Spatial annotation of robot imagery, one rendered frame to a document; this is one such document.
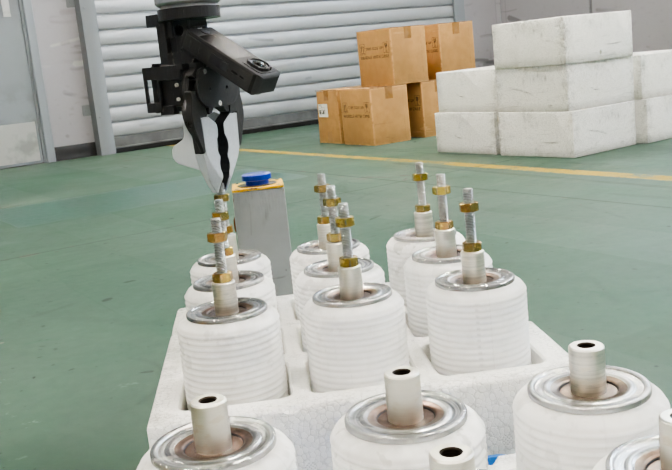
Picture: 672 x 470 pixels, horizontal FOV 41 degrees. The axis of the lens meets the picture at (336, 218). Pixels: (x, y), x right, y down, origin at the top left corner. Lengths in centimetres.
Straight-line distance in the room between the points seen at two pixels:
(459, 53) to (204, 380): 438
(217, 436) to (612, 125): 332
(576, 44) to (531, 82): 24
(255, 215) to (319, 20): 573
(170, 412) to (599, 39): 307
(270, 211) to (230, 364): 43
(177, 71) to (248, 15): 559
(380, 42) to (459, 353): 408
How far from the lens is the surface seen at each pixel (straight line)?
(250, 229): 121
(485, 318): 83
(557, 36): 359
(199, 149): 103
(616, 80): 380
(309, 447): 81
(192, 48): 103
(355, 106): 484
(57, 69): 615
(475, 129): 397
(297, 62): 678
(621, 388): 60
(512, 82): 379
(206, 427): 55
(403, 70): 484
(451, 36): 508
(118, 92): 621
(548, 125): 366
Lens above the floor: 47
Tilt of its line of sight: 10 degrees down
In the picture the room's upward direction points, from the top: 6 degrees counter-clockwise
